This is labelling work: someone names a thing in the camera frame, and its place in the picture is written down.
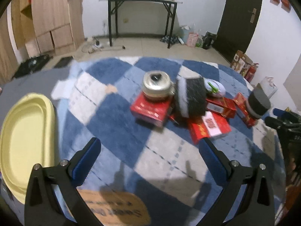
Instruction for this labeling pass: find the wooden wardrobe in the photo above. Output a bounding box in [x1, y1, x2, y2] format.
[0, 0, 85, 85]

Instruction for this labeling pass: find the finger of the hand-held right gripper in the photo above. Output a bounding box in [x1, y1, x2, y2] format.
[273, 108, 301, 123]
[265, 117, 288, 130]

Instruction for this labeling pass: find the black suitcase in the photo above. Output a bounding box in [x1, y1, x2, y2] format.
[12, 55, 50, 79]

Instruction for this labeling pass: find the black folding table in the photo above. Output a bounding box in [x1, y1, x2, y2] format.
[99, 0, 183, 49]

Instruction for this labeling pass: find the red fire extinguisher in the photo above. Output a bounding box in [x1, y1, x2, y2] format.
[245, 63, 259, 82]

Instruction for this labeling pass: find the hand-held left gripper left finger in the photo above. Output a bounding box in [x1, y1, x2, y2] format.
[24, 137, 101, 226]

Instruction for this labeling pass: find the black bag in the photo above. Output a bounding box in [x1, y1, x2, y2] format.
[202, 31, 217, 50]

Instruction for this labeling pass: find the dark patterned cloth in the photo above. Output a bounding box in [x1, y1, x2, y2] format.
[160, 35, 180, 45]

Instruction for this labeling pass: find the silver round tin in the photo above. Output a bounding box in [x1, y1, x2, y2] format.
[143, 71, 174, 102]

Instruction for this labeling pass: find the large shiny red box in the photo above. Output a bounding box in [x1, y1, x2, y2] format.
[130, 92, 174, 129]

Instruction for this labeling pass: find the dark brown door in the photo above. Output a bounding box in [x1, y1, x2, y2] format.
[216, 0, 264, 64]

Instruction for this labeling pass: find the brown printed flat box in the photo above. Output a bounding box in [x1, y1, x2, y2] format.
[63, 189, 151, 226]

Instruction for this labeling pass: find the yellow oval tray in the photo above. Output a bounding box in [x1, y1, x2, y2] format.
[0, 93, 57, 204]

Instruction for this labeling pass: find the small red box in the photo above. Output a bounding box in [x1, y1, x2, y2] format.
[206, 96, 237, 119]
[234, 92, 258, 128]

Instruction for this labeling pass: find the white paper bag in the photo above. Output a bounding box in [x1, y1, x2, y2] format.
[259, 76, 278, 99]

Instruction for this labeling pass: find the pale blue plastic bag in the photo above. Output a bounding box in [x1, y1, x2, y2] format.
[180, 25, 194, 43]

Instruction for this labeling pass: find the power strip with cables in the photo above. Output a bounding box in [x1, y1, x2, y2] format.
[82, 38, 126, 53]

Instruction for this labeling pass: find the black floor mat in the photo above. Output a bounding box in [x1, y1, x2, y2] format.
[54, 57, 74, 68]

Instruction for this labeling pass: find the pink bag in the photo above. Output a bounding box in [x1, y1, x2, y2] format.
[187, 32, 199, 47]

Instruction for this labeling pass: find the red and white carton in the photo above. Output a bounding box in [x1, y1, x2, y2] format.
[187, 112, 232, 145]

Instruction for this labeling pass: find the printed cardboard box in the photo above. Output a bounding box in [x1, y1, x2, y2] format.
[230, 50, 253, 74]

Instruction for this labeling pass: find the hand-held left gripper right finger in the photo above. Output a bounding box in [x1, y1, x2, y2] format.
[199, 137, 275, 226]

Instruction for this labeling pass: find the white packet with green print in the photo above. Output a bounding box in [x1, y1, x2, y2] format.
[204, 79, 227, 98]

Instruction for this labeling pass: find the beige board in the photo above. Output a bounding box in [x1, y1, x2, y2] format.
[283, 54, 301, 97]

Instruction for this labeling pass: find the blue checkered plush blanket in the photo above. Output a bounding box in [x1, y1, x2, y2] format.
[50, 56, 286, 226]

